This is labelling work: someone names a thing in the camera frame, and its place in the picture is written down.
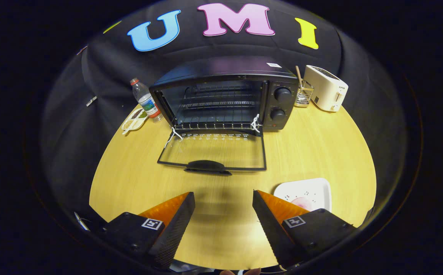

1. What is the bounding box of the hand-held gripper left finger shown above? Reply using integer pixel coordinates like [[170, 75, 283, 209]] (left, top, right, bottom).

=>
[[100, 192, 196, 270]]

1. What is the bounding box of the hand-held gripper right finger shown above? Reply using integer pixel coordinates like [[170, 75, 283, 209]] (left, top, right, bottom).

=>
[[253, 190, 357, 268]]

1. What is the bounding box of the pink ham slice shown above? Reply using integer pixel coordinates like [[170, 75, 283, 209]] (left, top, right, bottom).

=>
[[291, 196, 313, 211]]

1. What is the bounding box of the white square plate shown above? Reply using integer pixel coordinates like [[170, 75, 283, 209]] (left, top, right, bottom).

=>
[[274, 178, 332, 213]]

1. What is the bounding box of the black toaster oven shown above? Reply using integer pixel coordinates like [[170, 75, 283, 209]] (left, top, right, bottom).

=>
[[149, 55, 299, 176]]

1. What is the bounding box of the white toaster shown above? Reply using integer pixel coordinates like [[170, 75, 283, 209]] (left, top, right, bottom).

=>
[[304, 65, 349, 112]]

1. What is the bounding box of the white divided snack dish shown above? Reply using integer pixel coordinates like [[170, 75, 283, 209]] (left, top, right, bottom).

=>
[[121, 108, 149, 135]]

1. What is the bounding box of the clear plastic water bottle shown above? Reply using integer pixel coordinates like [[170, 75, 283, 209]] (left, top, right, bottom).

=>
[[130, 78, 164, 123]]

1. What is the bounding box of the black backdrop cloth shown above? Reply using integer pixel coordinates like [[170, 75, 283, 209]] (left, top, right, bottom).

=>
[[40, 0, 407, 233]]

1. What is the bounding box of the wire mesh holder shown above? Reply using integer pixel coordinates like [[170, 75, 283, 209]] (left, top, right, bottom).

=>
[[295, 79, 315, 107]]

